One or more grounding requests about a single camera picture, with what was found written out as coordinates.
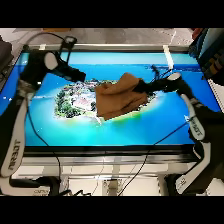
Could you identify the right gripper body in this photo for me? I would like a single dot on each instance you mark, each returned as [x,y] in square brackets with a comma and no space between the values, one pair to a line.
[144,86]

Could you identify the brown garment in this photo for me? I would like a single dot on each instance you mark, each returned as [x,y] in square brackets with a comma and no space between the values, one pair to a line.
[120,96]

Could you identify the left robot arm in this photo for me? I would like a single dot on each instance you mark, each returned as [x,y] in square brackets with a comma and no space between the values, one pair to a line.
[13,146]

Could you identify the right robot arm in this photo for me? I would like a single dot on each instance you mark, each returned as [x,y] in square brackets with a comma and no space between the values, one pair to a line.
[197,128]

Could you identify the heap of clothes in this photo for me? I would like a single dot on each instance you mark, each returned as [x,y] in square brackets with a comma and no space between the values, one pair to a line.
[208,55]

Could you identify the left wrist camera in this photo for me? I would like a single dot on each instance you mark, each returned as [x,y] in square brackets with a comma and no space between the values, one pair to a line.
[69,41]

